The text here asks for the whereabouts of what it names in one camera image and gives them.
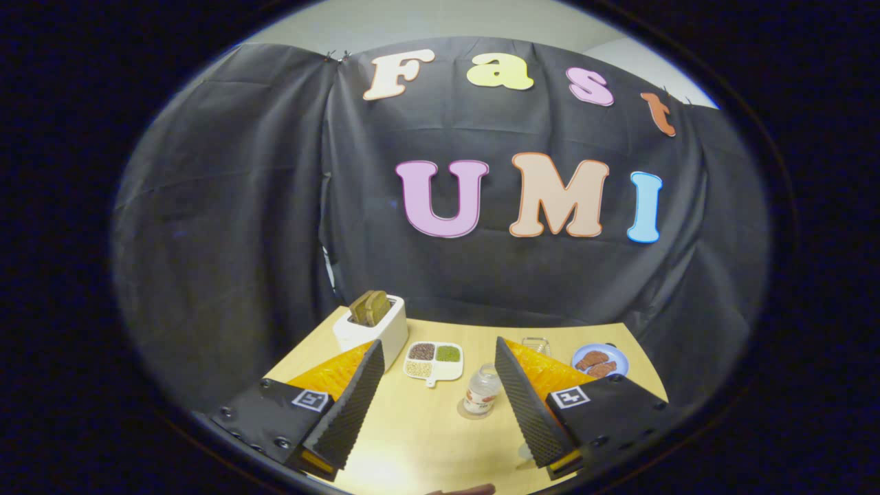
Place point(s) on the clear juice bottle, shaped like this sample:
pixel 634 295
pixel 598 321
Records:
pixel 481 393

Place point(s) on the round brown coaster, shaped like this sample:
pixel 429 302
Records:
pixel 462 410

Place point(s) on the brown toast slice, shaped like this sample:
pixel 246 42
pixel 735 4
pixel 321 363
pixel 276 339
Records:
pixel 359 307
pixel 379 307

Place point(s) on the brown meat piece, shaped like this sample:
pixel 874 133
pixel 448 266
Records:
pixel 603 369
pixel 591 359

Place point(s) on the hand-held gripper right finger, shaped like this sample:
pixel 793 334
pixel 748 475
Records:
pixel 528 412

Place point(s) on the white divided grain dish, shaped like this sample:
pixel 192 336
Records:
pixel 434 362

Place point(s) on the ribbed clear glass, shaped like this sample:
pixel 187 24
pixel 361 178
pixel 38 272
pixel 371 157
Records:
pixel 537 346

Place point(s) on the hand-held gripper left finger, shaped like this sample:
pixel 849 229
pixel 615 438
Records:
pixel 350 412

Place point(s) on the white toaster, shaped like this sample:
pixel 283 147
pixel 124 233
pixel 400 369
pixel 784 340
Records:
pixel 375 340

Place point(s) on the small blue plate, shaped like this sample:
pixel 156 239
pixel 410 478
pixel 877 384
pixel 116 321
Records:
pixel 615 354

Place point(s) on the light wooden table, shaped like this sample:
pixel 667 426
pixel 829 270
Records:
pixel 426 440

